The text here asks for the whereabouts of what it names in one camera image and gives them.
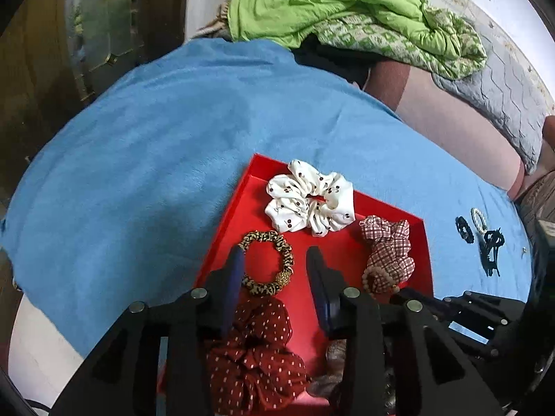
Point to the red plaid scrunchie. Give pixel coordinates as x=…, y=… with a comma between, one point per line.
x=390, y=247

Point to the wooden cabinet with glass door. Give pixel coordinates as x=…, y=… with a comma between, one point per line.
x=34, y=73

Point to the blue blanket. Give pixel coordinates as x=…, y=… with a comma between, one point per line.
x=151, y=160

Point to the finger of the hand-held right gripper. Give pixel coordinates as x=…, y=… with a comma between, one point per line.
x=433, y=305
x=477, y=312

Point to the black cloth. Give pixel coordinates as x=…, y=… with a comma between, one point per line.
x=329, y=60

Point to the pink sofa cushion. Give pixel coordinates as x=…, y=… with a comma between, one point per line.
x=442, y=117

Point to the red box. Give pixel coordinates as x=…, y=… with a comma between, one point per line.
x=256, y=212

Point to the grey organza scrunchie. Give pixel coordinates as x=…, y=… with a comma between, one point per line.
x=334, y=355

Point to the black claw clip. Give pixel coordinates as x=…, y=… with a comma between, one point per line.
x=492, y=240

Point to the white cherry print scrunchie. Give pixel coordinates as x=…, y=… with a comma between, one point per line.
x=286, y=190

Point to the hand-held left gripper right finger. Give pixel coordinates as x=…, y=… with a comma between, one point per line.
x=318, y=288

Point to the red polka dot scrunchie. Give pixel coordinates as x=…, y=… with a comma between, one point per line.
x=260, y=355

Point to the green quilt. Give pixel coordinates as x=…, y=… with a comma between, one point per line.
x=303, y=4

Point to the grey quilted pillow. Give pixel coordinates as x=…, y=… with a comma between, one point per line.
x=511, y=95

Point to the white bed sheet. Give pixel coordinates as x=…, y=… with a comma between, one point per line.
x=39, y=346

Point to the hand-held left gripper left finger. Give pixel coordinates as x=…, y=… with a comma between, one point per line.
x=234, y=279

